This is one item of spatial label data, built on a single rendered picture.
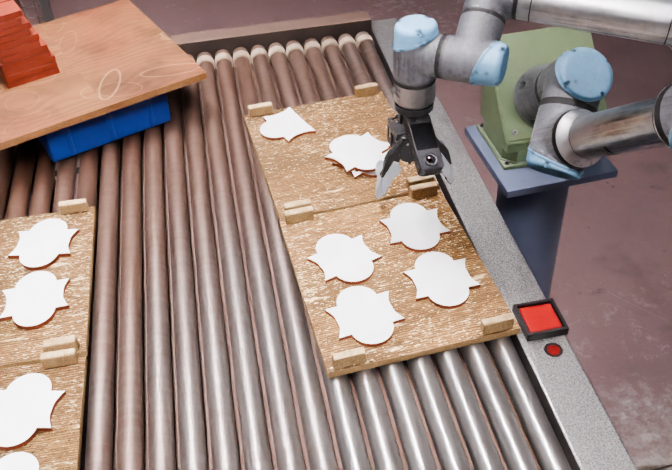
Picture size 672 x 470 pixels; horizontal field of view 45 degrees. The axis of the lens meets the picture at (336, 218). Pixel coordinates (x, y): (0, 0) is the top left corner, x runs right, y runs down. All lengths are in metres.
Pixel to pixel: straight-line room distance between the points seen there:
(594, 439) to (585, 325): 1.44
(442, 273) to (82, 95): 0.95
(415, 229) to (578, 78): 0.44
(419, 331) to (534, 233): 0.69
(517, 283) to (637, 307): 1.35
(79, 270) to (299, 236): 0.43
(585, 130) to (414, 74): 0.37
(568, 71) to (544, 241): 0.54
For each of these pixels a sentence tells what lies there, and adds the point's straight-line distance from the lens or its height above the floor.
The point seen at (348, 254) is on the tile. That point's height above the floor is 0.94.
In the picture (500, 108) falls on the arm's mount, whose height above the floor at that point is 1.00.
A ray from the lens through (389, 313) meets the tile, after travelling 1.47.
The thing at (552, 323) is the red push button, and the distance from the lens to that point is 1.51.
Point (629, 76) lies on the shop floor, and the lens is 4.09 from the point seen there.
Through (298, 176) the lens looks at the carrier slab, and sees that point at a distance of 1.79.
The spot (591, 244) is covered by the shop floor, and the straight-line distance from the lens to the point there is 3.09.
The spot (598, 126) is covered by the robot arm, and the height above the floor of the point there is 1.17.
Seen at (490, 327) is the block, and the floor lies 0.95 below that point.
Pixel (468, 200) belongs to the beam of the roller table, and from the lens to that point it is 1.76.
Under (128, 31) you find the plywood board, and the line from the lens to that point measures 2.24.
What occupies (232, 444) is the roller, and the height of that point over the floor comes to 0.91.
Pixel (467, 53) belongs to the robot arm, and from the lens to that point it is 1.39.
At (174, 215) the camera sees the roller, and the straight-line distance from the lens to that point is 1.77.
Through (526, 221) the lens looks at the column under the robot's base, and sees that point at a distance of 2.04.
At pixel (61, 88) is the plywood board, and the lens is 2.04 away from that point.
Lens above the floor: 2.02
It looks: 40 degrees down
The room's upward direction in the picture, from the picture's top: 3 degrees counter-clockwise
